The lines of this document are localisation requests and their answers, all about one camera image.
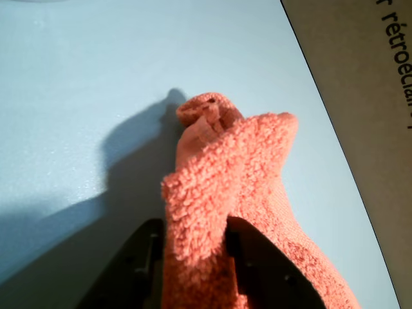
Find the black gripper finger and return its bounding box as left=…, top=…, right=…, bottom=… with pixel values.
left=226, top=216, right=326, bottom=309
left=75, top=218, right=165, bottom=309

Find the orange terry towel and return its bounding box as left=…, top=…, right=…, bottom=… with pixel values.
left=160, top=91, right=363, bottom=309

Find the grey table mat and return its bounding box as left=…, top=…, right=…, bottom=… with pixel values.
left=0, top=0, right=403, bottom=309

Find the brown cardboard monitor box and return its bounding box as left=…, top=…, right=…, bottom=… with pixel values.
left=279, top=0, right=412, bottom=309

